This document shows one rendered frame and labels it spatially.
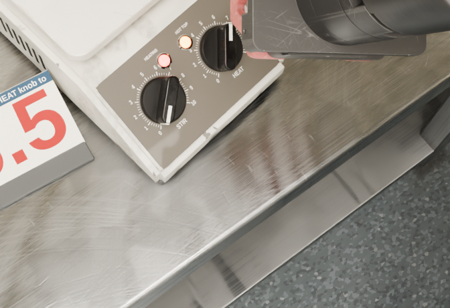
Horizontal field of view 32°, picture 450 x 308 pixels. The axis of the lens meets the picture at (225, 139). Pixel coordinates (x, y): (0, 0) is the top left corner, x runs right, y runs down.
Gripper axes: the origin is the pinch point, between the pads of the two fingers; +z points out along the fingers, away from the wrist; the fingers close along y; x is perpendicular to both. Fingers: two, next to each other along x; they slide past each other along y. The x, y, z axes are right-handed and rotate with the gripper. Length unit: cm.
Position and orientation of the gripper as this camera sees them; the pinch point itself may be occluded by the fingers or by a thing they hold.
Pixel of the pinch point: (264, 10)
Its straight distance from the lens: 48.6
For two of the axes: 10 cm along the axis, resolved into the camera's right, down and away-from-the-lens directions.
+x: 0.0, 10.0, 0.4
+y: -9.2, 0.2, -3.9
